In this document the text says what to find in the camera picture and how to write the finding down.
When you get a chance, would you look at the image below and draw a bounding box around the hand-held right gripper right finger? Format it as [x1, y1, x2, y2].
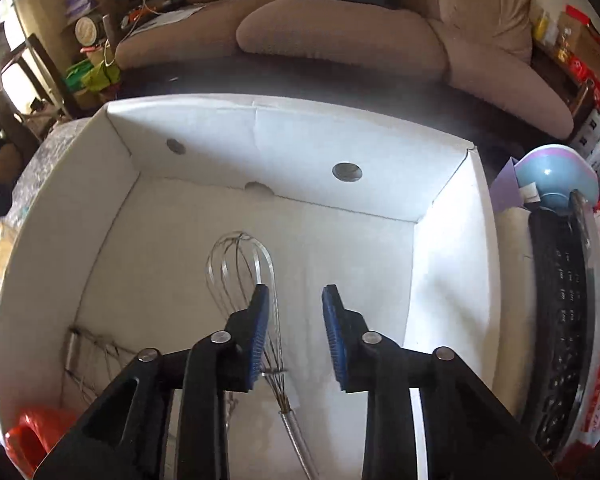
[322, 285, 556, 480]

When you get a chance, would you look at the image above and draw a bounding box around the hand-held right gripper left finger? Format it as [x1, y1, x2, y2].
[32, 284, 270, 480]

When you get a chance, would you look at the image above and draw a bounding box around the metal whisk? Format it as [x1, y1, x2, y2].
[206, 231, 321, 480]

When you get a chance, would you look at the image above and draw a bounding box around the white cardboard box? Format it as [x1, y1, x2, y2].
[0, 92, 523, 480]

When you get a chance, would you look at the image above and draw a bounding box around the lavender paper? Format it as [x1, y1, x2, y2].
[490, 157, 526, 211]

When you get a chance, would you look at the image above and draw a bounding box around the red plastic bag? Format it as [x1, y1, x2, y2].
[5, 407, 81, 478]

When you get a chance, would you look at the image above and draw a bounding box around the blue bowl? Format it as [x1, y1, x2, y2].
[514, 144, 600, 213]

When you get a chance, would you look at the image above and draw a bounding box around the beige sofa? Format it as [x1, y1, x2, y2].
[115, 0, 576, 141]

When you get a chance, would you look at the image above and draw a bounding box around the green bag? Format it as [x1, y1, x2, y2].
[65, 57, 121, 93]

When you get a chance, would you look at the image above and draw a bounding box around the dark wooden chair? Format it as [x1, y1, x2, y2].
[0, 32, 76, 126]

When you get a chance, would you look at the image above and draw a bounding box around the round tin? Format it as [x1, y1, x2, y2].
[75, 16, 101, 47]

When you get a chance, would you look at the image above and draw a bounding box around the brown cardboard box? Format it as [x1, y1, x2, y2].
[557, 5, 600, 76]

